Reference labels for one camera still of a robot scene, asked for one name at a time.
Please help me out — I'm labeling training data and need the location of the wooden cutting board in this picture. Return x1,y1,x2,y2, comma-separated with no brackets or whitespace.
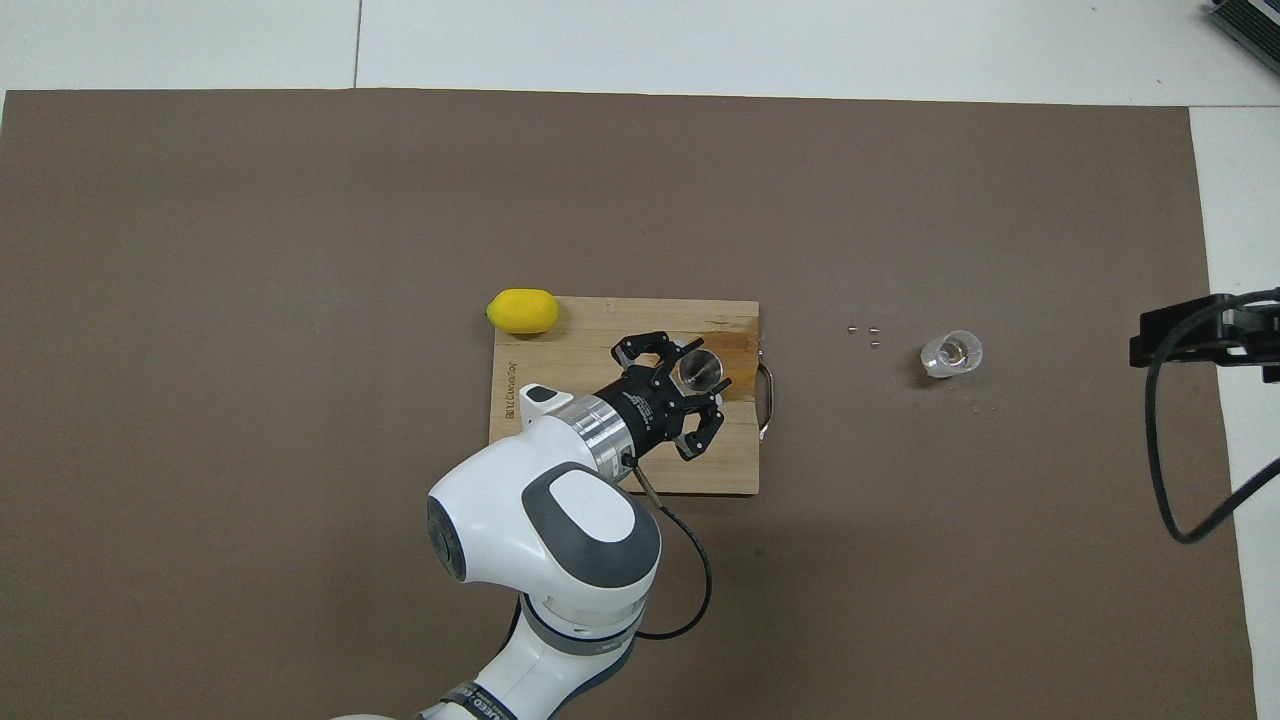
488,298,776,497

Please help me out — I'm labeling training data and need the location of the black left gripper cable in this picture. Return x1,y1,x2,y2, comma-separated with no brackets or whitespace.
622,455,713,641

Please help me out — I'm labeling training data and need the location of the grey ribbed device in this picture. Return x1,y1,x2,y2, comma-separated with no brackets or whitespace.
1205,0,1280,76

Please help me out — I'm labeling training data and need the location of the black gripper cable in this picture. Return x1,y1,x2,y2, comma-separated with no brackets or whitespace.
1145,290,1280,544
622,455,713,641

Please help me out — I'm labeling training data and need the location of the steel double jigger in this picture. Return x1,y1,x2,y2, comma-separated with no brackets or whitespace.
678,348,731,393

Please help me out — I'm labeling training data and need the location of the clear glass cup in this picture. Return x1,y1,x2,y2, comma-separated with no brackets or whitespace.
920,328,984,379

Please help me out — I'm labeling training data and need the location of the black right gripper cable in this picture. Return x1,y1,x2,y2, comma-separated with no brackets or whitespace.
1145,290,1280,544

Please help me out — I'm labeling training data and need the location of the yellow lemon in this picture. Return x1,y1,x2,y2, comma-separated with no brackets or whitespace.
486,288,561,335

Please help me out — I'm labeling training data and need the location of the brown table mat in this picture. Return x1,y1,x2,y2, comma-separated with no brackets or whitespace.
0,88,1259,720

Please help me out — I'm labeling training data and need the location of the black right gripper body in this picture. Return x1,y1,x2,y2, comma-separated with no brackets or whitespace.
1215,295,1280,383

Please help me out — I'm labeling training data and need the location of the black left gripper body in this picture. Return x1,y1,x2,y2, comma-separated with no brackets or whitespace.
597,338,701,461

